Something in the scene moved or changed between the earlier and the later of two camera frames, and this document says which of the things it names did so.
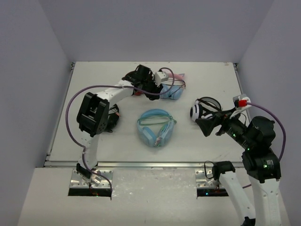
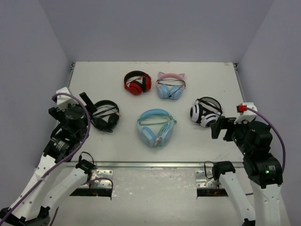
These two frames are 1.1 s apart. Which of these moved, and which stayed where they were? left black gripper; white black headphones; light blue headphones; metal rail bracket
Moved: left black gripper
Stayed: metal rail bracket; light blue headphones; white black headphones
